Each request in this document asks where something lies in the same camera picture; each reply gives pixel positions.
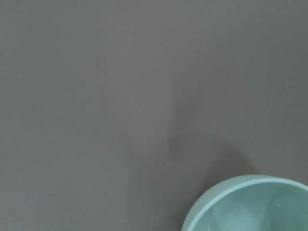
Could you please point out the green bowl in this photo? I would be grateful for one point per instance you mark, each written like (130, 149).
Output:
(251, 203)

